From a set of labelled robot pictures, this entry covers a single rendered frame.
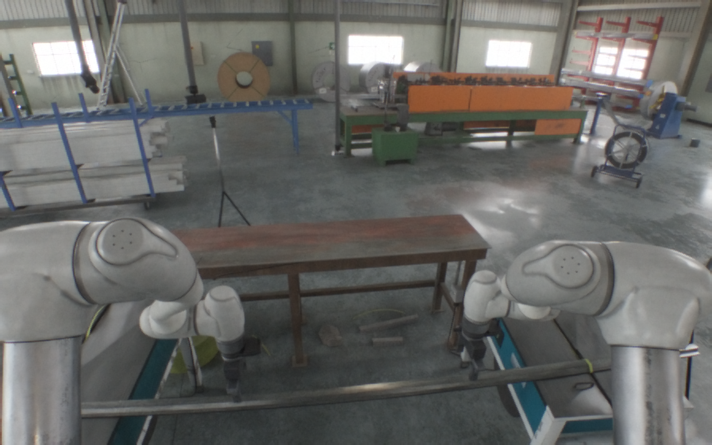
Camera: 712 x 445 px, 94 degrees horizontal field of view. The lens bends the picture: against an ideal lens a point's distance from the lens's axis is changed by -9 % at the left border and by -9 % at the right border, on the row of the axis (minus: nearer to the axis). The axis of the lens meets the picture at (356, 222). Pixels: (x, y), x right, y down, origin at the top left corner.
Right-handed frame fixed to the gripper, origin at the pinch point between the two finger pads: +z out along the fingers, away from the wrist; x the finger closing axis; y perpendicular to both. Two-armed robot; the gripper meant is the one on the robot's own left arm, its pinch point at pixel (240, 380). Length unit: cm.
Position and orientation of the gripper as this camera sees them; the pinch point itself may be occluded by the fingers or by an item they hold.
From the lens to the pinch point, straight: 137.9
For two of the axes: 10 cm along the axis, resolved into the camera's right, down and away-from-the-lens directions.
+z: -0.1, 8.9, 4.6
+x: 1.2, 4.6, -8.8
